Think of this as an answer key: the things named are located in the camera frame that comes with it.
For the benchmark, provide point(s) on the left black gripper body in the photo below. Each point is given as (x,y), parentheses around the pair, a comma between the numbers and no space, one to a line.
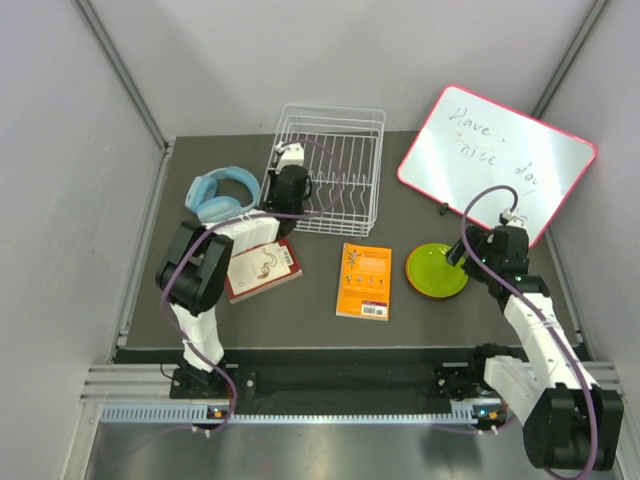
(271,187)

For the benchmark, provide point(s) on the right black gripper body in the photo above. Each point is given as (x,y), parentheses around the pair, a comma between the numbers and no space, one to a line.
(481,242)

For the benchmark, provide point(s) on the lime green plastic plate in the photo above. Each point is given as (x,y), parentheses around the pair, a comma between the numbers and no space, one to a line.
(431,253)

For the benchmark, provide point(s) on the orange plastic plate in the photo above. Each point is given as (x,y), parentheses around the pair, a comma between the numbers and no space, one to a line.
(435,280)

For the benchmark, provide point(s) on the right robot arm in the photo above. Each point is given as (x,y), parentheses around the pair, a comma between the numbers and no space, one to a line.
(569,421)

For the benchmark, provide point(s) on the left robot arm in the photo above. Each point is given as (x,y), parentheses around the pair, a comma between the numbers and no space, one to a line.
(237,246)

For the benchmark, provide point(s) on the pink framed whiteboard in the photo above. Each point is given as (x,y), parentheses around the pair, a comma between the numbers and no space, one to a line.
(480,157)

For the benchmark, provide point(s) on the red and white book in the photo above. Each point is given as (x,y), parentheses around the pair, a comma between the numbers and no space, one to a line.
(260,269)

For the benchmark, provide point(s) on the light blue headphones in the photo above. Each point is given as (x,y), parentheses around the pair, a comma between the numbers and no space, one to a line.
(203,200)

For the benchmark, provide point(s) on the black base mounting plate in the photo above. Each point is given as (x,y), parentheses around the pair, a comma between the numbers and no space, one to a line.
(432,372)

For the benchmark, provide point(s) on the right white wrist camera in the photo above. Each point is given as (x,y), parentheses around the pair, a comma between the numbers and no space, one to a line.
(508,218)

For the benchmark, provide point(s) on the white wire dish rack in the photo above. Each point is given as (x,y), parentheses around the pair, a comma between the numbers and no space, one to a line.
(343,151)

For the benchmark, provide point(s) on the grey slotted cable duct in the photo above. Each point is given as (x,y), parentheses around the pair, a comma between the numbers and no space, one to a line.
(460,413)

